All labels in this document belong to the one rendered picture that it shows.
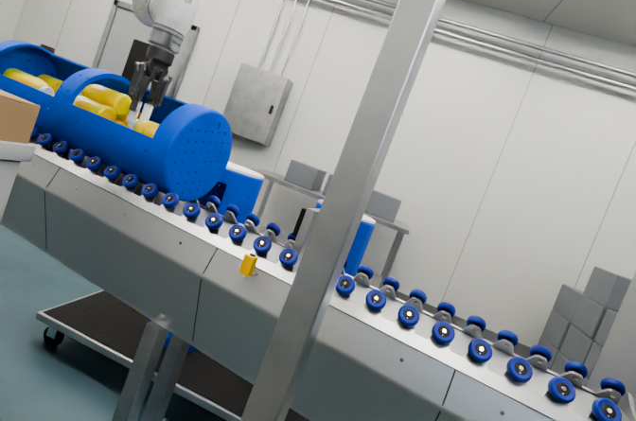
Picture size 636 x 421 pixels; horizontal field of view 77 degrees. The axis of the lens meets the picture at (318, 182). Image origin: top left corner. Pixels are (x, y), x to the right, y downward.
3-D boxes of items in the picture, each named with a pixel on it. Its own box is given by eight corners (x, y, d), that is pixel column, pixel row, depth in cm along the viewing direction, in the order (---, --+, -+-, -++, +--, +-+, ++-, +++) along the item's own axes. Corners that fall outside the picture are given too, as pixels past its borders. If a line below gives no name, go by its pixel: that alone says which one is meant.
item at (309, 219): (293, 269, 99) (315, 211, 99) (280, 262, 101) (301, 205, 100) (308, 264, 109) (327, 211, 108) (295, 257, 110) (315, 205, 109)
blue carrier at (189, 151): (154, 207, 106) (180, 104, 101) (-33, 113, 136) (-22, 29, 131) (220, 197, 133) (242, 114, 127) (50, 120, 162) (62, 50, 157)
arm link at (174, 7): (193, 40, 118) (174, 37, 126) (211, -10, 117) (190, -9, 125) (159, 22, 110) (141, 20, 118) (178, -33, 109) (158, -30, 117)
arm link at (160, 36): (190, 41, 120) (184, 60, 120) (167, 33, 123) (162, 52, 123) (169, 27, 111) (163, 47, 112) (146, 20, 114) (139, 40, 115)
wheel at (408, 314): (423, 309, 84) (421, 312, 85) (402, 299, 85) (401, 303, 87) (415, 328, 81) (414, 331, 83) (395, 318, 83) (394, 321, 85)
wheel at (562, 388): (578, 382, 74) (574, 385, 75) (553, 370, 75) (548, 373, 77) (575, 407, 71) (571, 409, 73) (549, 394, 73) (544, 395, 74)
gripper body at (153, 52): (162, 46, 112) (150, 78, 113) (182, 58, 120) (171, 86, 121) (142, 40, 115) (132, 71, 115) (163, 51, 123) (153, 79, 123)
